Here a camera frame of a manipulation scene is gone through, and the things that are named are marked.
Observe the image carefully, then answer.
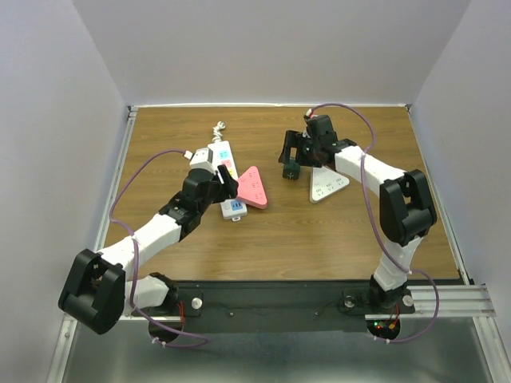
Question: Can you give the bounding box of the dark green cube adapter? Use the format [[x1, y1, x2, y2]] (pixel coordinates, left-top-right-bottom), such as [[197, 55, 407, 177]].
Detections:
[[283, 158, 301, 180]]

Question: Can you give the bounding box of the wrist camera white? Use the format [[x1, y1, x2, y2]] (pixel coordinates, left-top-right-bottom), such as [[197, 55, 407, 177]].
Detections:
[[303, 109, 317, 121], [184, 148, 215, 173]]

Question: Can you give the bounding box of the back aluminium rail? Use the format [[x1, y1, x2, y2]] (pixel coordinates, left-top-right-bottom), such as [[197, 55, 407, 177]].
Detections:
[[127, 102, 411, 110]]

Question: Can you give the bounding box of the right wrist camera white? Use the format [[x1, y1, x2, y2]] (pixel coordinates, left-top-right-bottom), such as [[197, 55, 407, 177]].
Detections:
[[303, 109, 317, 121]]

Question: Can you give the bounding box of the white colourful power strip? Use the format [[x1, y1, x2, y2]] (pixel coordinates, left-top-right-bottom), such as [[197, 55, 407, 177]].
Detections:
[[208, 141, 248, 221]]

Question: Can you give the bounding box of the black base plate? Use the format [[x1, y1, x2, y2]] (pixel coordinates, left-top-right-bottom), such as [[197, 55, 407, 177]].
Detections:
[[131, 280, 416, 334]]

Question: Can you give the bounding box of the white triangular power socket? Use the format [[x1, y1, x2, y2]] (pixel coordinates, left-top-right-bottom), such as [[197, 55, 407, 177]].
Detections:
[[309, 167, 350, 203]]

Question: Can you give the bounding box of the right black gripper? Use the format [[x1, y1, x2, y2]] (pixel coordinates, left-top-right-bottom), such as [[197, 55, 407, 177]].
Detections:
[[277, 130, 321, 168]]

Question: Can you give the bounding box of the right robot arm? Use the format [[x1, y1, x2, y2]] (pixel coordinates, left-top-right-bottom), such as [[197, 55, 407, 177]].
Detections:
[[279, 114, 438, 311]]

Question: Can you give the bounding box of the pink triangular power socket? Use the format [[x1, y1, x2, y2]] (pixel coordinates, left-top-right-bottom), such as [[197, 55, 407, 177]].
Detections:
[[236, 166, 267, 210]]

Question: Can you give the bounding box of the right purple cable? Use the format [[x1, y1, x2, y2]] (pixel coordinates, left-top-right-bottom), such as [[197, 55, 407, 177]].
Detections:
[[313, 103, 441, 345]]

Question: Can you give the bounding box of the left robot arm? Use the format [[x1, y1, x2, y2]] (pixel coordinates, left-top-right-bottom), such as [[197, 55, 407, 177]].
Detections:
[[57, 164, 238, 334]]

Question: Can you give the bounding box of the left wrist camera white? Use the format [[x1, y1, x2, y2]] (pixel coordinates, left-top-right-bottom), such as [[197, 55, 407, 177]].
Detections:
[[184, 148, 215, 173]]

